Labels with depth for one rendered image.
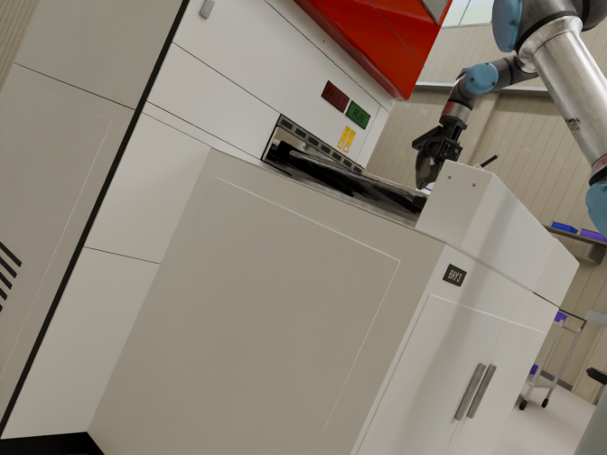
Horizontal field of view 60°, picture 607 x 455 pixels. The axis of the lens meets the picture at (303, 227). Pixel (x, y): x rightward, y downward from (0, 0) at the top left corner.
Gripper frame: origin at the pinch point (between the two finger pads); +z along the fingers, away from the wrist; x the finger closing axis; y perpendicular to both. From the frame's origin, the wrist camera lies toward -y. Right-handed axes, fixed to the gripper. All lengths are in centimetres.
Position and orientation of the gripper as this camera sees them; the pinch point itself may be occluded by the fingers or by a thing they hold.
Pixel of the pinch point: (419, 185)
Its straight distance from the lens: 156.2
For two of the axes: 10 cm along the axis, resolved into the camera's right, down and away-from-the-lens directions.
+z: -4.1, 9.1, 0.3
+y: 3.4, 1.8, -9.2
